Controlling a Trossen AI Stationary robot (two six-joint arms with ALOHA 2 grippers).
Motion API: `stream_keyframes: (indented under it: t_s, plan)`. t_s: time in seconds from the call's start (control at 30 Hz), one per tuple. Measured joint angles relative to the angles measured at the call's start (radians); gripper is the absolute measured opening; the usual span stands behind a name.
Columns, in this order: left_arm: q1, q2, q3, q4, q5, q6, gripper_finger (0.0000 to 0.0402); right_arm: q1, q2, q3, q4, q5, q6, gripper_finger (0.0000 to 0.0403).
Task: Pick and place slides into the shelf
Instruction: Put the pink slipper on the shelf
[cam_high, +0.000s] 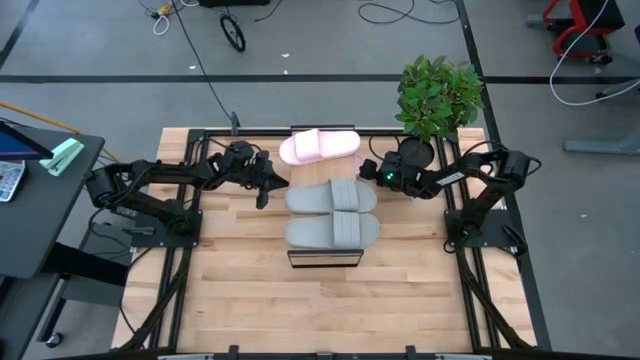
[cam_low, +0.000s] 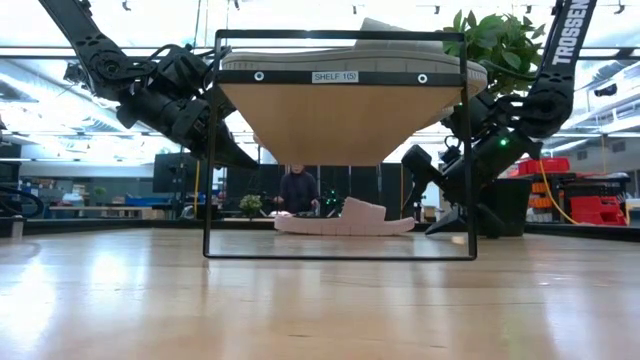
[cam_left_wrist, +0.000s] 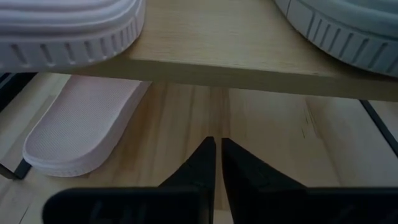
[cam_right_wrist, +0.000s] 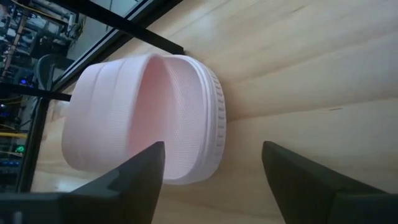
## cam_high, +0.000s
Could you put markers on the wooden shelf black metal frame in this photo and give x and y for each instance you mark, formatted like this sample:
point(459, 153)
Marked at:
point(320, 172)

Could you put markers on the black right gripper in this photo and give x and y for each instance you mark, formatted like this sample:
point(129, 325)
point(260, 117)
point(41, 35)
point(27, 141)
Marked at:
point(400, 175)

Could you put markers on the green plant in black pot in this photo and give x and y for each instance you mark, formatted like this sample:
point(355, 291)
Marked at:
point(435, 95)

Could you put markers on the black table clamp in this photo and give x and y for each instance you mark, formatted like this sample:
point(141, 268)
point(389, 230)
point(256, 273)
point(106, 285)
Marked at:
point(235, 125)

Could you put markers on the mint green stapler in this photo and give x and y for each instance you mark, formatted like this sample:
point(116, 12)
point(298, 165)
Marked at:
point(62, 156)

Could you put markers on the black desk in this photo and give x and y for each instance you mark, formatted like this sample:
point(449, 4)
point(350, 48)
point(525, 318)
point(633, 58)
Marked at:
point(50, 225)

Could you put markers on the red utility cart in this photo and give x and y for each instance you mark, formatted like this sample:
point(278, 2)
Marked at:
point(600, 15)

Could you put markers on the grey desk leg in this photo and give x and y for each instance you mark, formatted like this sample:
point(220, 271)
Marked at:
point(600, 147)

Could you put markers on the grey rubber slide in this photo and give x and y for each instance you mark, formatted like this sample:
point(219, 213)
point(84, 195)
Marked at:
point(320, 196)
point(320, 231)

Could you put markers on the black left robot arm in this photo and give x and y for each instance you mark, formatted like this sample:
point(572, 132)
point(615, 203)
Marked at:
point(150, 172)

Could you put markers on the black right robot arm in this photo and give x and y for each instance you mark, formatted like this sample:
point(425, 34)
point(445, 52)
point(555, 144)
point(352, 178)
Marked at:
point(500, 170)

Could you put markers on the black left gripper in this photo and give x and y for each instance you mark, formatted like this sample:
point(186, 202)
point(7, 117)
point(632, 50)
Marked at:
point(247, 167)

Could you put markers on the white calculator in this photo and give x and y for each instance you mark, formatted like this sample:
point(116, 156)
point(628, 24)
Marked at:
point(10, 180)

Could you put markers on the black desk leg frame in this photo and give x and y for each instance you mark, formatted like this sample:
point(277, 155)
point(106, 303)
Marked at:
point(95, 265)

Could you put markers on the dark tablet screen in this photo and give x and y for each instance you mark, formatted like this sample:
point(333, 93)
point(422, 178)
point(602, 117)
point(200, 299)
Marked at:
point(15, 142)

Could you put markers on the black floor box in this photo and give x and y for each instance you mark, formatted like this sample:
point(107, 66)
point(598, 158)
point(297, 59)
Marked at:
point(232, 2)

